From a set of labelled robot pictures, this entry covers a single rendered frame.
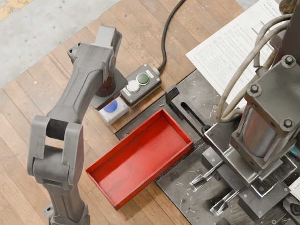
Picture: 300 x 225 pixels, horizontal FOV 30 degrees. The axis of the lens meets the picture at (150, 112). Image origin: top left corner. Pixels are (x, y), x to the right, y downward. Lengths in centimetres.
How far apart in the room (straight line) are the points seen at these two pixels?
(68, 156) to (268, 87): 38
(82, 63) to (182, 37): 48
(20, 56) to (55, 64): 107
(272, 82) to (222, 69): 67
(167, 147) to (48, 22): 136
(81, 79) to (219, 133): 32
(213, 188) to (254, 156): 38
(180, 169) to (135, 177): 12
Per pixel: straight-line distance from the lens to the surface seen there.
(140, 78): 146
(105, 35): 124
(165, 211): 141
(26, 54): 261
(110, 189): 142
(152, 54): 153
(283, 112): 84
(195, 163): 143
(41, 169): 105
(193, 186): 133
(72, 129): 100
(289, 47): 86
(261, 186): 118
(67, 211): 120
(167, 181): 142
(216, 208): 132
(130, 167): 143
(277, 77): 86
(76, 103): 105
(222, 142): 120
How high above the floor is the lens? 229
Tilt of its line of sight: 71 degrees down
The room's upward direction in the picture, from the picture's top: 8 degrees counter-clockwise
